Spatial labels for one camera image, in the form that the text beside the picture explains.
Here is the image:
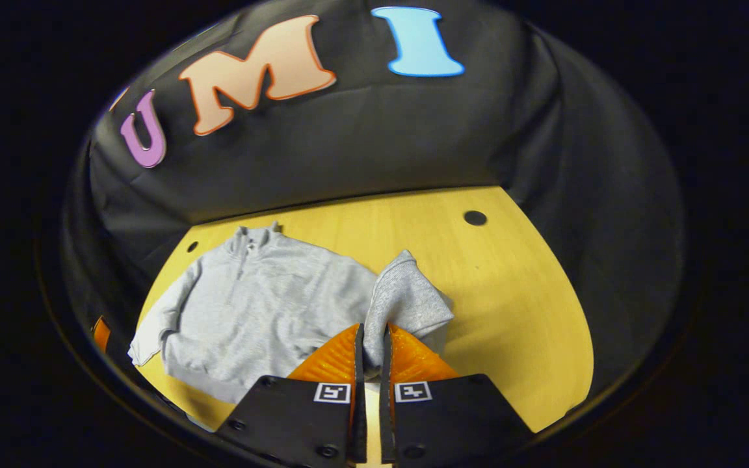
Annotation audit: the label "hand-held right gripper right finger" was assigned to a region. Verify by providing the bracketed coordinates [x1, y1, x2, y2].
[380, 323, 534, 465]

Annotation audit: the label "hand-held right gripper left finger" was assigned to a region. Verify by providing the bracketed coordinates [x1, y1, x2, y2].
[215, 323, 367, 468]

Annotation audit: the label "grey zip-neck sweatshirt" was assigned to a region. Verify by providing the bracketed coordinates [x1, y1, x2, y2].
[127, 221, 455, 405]

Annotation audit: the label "black backdrop cloth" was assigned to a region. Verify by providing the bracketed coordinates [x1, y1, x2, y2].
[62, 0, 684, 391]

